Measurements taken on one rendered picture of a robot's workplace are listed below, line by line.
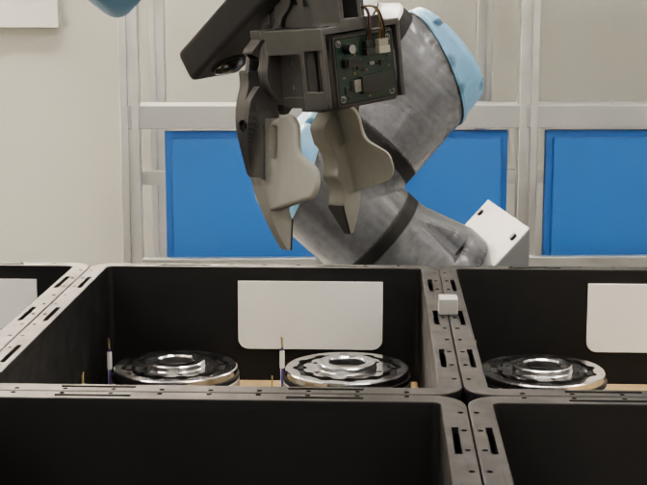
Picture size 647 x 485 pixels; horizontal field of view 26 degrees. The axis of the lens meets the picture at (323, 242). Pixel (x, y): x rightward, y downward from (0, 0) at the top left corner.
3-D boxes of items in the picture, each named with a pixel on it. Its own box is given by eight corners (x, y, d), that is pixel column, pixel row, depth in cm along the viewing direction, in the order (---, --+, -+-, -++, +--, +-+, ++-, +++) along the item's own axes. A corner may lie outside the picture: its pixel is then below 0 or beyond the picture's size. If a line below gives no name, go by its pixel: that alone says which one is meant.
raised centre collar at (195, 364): (150, 358, 117) (150, 351, 117) (209, 359, 117) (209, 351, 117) (141, 374, 112) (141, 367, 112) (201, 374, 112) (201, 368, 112)
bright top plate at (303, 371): (300, 355, 120) (300, 348, 120) (417, 362, 118) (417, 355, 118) (271, 387, 110) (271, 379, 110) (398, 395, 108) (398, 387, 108)
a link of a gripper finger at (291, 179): (299, 255, 91) (309, 113, 91) (243, 247, 96) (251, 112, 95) (334, 255, 93) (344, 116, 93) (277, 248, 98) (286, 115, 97)
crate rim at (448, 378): (94, 289, 123) (94, 262, 123) (437, 292, 122) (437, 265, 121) (-39, 427, 84) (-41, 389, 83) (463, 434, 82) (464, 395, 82)
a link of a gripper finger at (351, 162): (392, 239, 97) (358, 114, 94) (334, 232, 101) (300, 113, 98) (422, 220, 99) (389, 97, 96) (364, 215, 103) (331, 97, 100)
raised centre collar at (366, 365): (323, 359, 117) (323, 351, 117) (381, 363, 116) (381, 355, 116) (310, 374, 112) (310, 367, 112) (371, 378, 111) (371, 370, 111)
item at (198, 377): (125, 356, 120) (125, 349, 120) (243, 357, 120) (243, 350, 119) (102, 389, 110) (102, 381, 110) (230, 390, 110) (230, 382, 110)
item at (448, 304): (437, 309, 104) (437, 293, 104) (456, 310, 104) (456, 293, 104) (438, 315, 102) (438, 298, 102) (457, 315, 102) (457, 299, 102)
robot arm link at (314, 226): (322, 268, 153) (230, 187, 151) (402, 177, 154) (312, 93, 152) (344, 280, 141) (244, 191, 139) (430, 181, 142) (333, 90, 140)
